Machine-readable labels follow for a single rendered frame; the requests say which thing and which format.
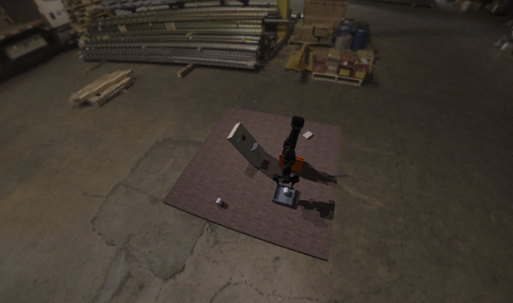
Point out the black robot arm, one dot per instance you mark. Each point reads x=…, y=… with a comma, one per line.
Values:
x=289, y=152

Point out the beige service panel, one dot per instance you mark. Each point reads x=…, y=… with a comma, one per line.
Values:
x=242, y=140

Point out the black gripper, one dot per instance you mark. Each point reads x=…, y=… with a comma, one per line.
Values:
x=276, y=179

